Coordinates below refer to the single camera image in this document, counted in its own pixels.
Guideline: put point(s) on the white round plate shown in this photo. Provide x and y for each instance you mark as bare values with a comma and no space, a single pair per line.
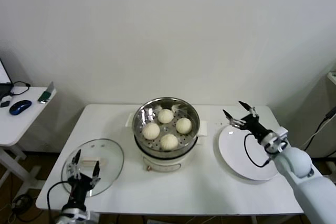
233,153

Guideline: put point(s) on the green and silver stand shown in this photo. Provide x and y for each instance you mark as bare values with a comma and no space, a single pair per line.
46,94

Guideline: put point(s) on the small black desk gadget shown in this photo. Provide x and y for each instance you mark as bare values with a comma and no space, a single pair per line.
4,104

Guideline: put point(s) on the round glass pot lid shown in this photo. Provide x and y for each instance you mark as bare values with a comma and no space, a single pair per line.
111,150

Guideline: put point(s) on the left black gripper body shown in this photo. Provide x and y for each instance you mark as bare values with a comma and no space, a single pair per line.
80,183

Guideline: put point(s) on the white electric cooking pot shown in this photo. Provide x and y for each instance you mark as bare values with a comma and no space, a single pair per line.
162,165

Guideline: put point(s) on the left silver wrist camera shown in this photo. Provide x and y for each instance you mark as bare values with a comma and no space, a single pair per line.
84,214

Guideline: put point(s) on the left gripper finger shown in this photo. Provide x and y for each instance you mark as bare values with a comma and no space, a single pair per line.
76,161
97,172

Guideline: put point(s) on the stainless steel steamer basket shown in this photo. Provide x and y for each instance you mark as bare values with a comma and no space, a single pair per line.
193,124

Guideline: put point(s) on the blue computer mouse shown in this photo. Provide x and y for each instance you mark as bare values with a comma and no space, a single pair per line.
20,106

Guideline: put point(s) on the white steamed baozi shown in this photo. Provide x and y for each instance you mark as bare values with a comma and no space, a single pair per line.
169,142
183,125
151,130
166,116

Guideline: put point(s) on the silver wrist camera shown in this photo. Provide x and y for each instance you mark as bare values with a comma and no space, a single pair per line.
275,140
84,214

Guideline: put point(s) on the white side desk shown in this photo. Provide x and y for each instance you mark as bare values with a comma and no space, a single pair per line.
23,125

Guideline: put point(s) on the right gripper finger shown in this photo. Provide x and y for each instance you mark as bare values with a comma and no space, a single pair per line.
251,110
235,122

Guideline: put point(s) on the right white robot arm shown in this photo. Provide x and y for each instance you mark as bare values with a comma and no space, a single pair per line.
302,171

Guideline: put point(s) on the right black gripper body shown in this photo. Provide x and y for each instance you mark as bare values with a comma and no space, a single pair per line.
253,125

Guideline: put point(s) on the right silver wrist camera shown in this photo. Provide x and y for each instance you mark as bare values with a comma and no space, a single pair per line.
275,140

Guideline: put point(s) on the black laptop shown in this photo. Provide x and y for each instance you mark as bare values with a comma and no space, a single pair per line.
3,89

